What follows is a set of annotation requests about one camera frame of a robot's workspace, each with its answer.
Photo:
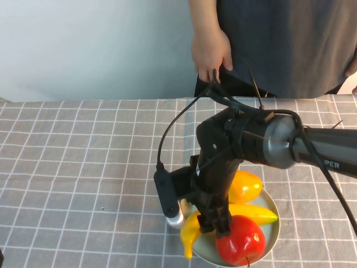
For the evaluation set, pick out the yellow orange toy mango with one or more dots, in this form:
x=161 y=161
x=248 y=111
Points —
x=246 y=187

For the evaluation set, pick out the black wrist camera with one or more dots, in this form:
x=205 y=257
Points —
x=167 y=195

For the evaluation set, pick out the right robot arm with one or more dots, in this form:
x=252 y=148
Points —
x=279 y=145

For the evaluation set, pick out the red toy apple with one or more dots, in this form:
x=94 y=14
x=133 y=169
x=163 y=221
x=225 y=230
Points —
x=240 y=243

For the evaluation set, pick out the black trousers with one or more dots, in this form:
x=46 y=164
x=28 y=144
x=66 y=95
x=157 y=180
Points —
x=206 y=89

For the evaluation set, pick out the black zip tie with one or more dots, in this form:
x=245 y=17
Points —
x=255 y=83
x=338 y=124

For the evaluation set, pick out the yellow toy banana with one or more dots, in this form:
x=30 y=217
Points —
x=189 y=231

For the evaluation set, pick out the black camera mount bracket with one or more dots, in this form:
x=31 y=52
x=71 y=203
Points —
x=181 y=181

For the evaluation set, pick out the person's left hand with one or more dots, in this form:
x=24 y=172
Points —
x=352 y=67

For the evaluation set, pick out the person in grey shirt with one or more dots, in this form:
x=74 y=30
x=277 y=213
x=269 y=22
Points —
x=279 y=42

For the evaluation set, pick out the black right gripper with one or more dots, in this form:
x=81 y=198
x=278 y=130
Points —
x=217 y=178

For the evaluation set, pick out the person's right hand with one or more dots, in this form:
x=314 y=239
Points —
x=209 y=53

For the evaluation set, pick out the person's right forearm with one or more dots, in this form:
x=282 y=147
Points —
x=205 y=15

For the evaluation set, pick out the grey white checkered tablecloth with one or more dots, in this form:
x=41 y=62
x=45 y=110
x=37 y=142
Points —
x=83 y=153

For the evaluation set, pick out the pale green round plate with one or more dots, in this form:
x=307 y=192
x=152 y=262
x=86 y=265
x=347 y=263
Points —
x=270 y=231

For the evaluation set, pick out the black object at table edge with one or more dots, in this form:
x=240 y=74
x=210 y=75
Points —
x=0 y=255

